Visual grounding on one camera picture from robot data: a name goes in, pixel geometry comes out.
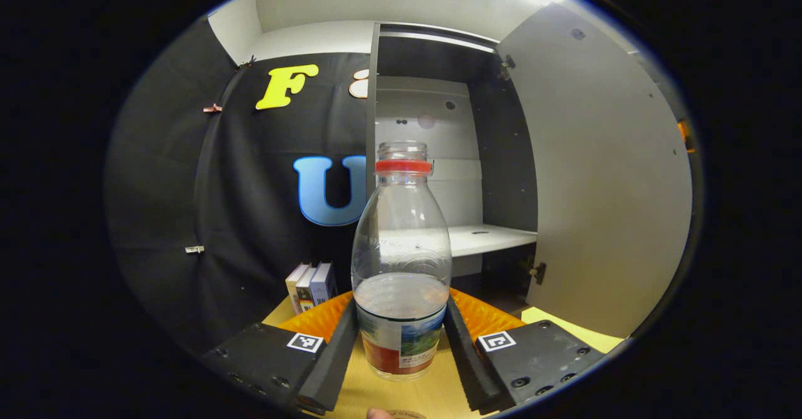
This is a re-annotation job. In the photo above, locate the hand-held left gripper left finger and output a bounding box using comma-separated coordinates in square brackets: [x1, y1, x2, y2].
[200, 291, 359, 415]

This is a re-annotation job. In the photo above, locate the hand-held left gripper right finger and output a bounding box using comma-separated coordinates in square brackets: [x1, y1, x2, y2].
[444, 287, 607, 415]

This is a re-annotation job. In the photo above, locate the beige cabinet door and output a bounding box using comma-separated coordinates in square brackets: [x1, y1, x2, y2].
[495, 3, 694, 339]

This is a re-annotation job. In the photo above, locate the clear plastic bottle red label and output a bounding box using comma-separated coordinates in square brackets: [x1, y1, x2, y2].
[351, 142, 453, 381]

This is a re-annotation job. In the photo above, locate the grey cabinet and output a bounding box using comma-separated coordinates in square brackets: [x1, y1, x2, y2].
[365, 21, 539, 319]

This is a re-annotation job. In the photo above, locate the grey cabinet shelf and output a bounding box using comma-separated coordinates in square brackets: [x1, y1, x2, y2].
[447, 224, 538, 258]

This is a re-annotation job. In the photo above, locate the white book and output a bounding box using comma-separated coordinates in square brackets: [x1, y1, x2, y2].
[285, 262, 311, 315]

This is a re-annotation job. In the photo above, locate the yellow cloth pad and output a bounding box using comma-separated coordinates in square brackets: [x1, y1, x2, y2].
[522, 306, 625, 354]

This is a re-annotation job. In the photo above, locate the black backdrop cloth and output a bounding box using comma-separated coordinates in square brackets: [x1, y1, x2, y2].
[103, 15, 377, 357]

